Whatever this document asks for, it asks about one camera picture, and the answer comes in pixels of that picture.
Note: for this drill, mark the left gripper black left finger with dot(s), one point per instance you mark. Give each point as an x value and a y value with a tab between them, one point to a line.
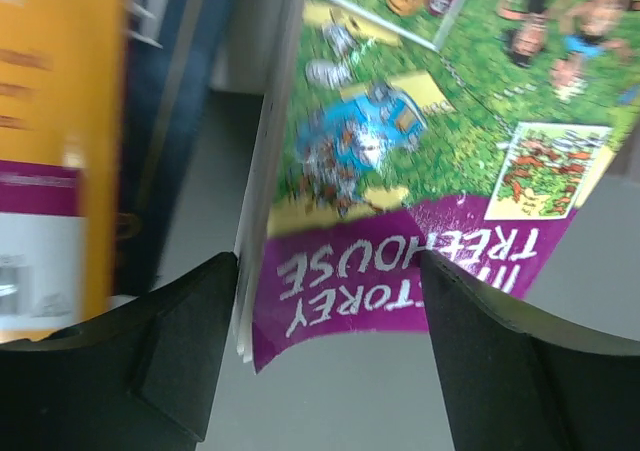
142	376

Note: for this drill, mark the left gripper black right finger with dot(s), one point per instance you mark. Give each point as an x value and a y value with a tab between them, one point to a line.
515	377

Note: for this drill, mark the purple treehouse book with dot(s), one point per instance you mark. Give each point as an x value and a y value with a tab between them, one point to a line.
472	128

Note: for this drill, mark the dark blue Nineteen Eighty-Four book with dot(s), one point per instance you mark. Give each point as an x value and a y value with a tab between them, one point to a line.
172	45

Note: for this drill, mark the orange yellow book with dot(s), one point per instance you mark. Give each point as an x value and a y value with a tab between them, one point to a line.
61	105

